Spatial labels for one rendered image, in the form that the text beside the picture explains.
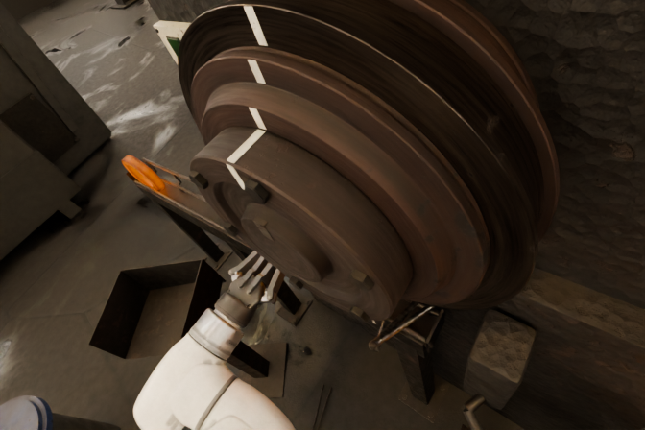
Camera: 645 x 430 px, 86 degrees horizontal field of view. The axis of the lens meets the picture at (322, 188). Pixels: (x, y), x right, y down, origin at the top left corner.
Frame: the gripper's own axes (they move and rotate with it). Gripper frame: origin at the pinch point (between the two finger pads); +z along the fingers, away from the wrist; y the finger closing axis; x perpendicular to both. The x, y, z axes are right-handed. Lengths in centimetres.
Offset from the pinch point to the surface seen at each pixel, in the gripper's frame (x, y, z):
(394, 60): 47, 33, 0
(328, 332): -84, -15, -5
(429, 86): 46, 35, 0
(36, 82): -18, -267, 22
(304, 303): -83, -31, 0
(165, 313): -23, -36, -30
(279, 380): -82, -21, -30
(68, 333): -80, -134, -76
